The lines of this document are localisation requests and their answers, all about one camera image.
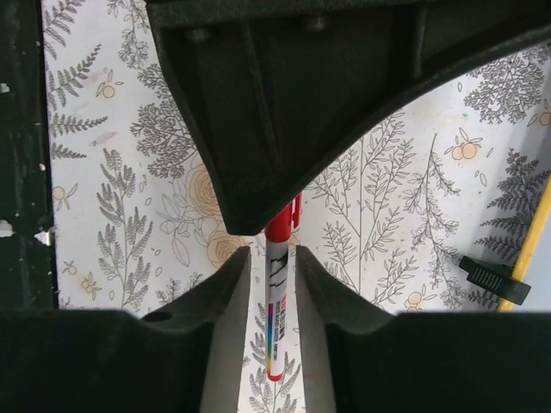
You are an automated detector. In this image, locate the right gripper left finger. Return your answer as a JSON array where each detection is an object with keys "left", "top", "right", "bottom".
[{"left": 141, "top": 247, "right": 251, "bottom": 412}]

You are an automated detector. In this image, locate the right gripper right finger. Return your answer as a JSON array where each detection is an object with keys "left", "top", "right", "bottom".
[{"left": 295, "top": 246, "right": 394, "bottom": 412}]

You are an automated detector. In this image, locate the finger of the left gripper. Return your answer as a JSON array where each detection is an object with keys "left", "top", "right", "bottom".
[{"left": 146, "top": 1, "right": 550, "bottom": 236}]

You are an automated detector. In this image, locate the red whiteboard marker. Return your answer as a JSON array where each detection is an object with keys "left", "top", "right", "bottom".
[{"left": 264, "top": 194, "right": 302, "bottom": 382}]

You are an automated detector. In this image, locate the yellow framed whiteboard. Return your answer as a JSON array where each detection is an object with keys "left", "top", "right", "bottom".
[{"left": 498, "top": 181, "right": 550, "bottom": 312}]

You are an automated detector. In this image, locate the floral table mat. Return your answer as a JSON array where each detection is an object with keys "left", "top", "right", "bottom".
[{"left": 41, "top": 1, "right": 550, "bottom": 412}]

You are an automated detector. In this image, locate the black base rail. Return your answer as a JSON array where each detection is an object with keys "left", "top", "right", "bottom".
[{"left": 1, "top": 1, "right": 58, "bottom": 309}]

